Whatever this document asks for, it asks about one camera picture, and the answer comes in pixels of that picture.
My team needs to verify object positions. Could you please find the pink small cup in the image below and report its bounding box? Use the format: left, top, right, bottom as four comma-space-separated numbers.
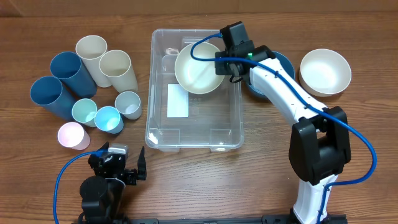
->
57, 122, 91, 150

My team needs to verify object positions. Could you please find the dark blue bowl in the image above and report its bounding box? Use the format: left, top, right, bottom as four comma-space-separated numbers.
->
246, 51, 295, 100

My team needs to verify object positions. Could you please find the cream bowl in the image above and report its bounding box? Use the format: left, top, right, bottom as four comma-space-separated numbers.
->
175, 44, 224, 95
299, 49, 352, 97

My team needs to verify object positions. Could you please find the dark blue tall cup front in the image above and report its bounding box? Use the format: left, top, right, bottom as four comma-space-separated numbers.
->
30, 76, 76, 121

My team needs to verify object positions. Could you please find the dark blue tall cup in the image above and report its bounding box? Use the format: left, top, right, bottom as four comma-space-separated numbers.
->
30, 76, 76, 121
50, 52, 97, 98

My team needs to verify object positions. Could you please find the cream tall cup front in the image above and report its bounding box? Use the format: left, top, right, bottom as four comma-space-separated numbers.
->
99, 50, 138, 93

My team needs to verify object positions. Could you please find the cream tall cup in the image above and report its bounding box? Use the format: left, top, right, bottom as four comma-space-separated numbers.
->
99, 50, 138, 93
75, 35, 111, 88

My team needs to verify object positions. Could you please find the dark blue tall cup back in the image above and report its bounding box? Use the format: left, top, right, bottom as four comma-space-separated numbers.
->
50, 52, 97, 98

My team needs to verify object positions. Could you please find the cream tall cup back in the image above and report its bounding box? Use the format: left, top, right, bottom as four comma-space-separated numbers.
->
75, 35, 111, 88

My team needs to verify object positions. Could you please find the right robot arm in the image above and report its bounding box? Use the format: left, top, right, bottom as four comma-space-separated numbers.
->
215, 40, 351, 223

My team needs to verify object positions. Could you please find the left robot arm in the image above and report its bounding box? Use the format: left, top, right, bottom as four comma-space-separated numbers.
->
78, 142, 147, 223

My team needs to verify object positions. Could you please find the clear plastic storage container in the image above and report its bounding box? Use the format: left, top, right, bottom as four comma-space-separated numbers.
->
145, 29, 244, 152

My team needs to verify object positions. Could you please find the white label in container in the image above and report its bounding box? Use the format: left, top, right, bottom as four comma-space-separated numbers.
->
167, 84, 189, 118

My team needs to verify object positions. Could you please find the light blue small cup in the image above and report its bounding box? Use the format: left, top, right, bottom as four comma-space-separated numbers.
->
95, 106, 124, 134

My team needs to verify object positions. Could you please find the mint green small cup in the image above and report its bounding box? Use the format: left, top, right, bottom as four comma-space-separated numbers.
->
72, 98, 98, 127

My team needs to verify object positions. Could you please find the grey small cup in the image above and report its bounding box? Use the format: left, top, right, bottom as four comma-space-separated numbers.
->
115, 91, 142, 119

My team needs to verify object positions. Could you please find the left blue cable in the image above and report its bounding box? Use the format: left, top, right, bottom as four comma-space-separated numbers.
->
52, 150, 108, 224

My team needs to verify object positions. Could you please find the blue cable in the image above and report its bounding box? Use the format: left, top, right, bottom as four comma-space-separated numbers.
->
190, 32, 378, 224
52, 150, 108, 224

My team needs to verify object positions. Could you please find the right blue cable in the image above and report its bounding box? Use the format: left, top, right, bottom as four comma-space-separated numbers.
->
190, 32, 378, 224

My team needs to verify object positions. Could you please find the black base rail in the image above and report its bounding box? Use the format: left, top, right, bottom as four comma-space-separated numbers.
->
72, 213, 348, 224

